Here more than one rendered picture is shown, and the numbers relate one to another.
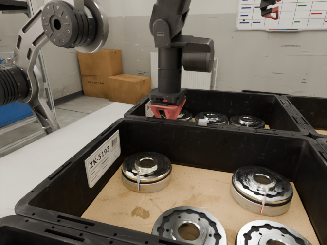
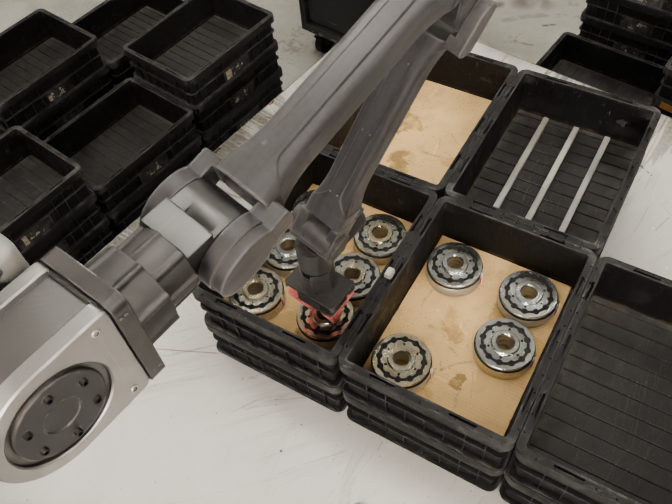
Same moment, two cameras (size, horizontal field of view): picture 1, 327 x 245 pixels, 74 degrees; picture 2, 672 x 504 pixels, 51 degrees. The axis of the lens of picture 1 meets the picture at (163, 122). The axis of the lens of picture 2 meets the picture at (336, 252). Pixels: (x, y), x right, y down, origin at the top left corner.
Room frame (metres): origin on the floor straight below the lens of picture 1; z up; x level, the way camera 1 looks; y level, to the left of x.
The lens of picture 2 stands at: (0.27, 0.58, 1.93)
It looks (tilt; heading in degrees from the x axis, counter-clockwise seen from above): 54 degrees down; 290
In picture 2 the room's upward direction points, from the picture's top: 6 degrees counter-clockwise
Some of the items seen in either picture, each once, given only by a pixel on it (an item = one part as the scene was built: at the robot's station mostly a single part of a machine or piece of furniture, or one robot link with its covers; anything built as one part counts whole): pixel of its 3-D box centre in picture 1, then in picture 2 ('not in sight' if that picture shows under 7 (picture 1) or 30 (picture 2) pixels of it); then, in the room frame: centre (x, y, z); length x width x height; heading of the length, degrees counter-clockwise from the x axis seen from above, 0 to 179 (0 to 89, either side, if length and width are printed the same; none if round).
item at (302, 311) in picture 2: not in sight; (325, 314); (0.52, -0.01, 0.87); 0.10 x 0.10 x 0.01
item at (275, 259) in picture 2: (211, 117); (288, 246); (0.64, -0.15, 0.86); 0.10 x 0.10 x 0.01
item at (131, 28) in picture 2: not in sight; (139, 58); (1.63, -1.24, 0.31); 0.40 x 0.30 x 0.34; 67
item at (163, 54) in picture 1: (172, 57); (317, 250); (0.53, -0.02, 1.06); 0.07 x 0.06 x 0.07; 68
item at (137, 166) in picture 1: (146, 163); (401, 358); (0.38, 0.03, 0.86); 0.05 x 0.05 x 0.01
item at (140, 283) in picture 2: not in sight; (135, 288); (0.55, 0.32, 1.45); 0.09 x 0.08 x 0.12; 157
